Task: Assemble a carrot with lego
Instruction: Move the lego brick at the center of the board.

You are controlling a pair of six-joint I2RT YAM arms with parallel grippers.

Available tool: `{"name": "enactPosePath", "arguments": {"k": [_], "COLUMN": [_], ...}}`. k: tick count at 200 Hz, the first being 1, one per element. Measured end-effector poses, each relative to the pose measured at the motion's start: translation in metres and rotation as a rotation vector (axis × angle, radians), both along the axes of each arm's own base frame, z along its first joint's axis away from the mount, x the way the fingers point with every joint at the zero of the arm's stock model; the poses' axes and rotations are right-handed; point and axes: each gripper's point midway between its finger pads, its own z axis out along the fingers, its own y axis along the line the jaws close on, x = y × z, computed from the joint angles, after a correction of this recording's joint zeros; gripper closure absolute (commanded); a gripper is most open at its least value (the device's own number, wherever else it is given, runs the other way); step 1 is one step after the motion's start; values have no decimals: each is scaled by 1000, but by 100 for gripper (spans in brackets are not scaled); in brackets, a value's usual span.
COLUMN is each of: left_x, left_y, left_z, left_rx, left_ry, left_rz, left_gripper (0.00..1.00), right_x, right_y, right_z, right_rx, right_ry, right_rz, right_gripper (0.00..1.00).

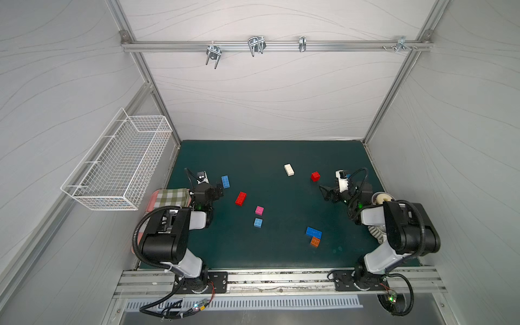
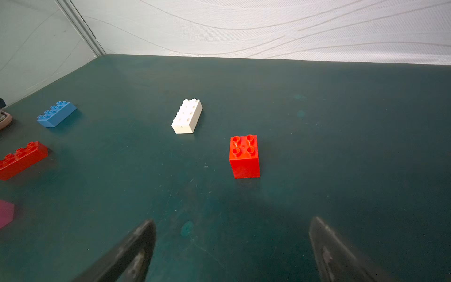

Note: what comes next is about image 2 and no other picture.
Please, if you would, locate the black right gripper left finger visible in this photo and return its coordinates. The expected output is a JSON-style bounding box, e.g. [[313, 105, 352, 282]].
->
[[74, 219, 156, 282]]

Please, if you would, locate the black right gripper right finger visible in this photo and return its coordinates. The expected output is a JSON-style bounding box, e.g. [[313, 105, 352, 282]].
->
[[309, 216, 396, 282]]

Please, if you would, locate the small red lego cube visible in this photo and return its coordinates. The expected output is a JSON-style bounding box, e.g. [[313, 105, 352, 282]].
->
[[229, 135, 261, 179]]

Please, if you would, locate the red long lego brick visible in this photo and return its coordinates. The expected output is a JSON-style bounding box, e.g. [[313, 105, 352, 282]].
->
[[1, 142, 48, 181]]

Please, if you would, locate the white long lego brick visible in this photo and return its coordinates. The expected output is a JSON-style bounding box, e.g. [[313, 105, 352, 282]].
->
[[171, 99, 203, 135]]

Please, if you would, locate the magenta small lego brick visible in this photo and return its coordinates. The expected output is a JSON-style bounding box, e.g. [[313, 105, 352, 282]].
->
[[0, 200, 15, 229]]

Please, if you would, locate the light blue long lego brick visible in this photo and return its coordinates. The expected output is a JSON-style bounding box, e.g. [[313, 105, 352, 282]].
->
[[37, 101, 77, 128]]

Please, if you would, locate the pink plastic tray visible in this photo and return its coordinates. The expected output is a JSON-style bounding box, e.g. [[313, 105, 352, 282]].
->
[[0, 110, 12, 130]]

